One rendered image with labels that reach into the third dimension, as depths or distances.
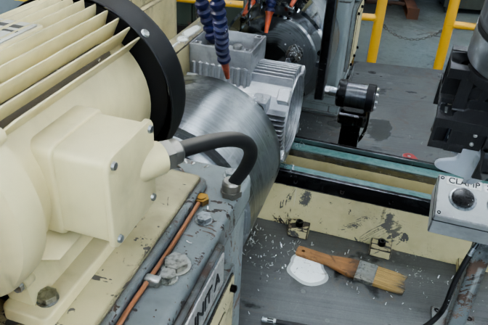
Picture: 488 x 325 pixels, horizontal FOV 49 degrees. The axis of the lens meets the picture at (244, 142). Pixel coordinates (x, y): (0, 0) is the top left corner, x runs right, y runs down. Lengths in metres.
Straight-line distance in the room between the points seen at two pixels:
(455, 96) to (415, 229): 0.48
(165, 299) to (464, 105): 0.37
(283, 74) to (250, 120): 0.24
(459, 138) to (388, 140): 0.81
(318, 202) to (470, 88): 0.52
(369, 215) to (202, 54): 0.44
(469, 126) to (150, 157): 0.37
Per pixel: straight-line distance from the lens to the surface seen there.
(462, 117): 0.63
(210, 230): 0.52
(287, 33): 1.22
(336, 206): 1.05
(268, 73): 1.00
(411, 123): 1.57
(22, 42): 0.41
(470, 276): 0.90
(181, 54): 0.98
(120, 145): 0.35
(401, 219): 1.05
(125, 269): 0.47
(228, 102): 0.77
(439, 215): 0.78
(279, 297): 0.96
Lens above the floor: 1.50
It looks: 31 degrees down
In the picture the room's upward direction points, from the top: 3 degrees clockwise
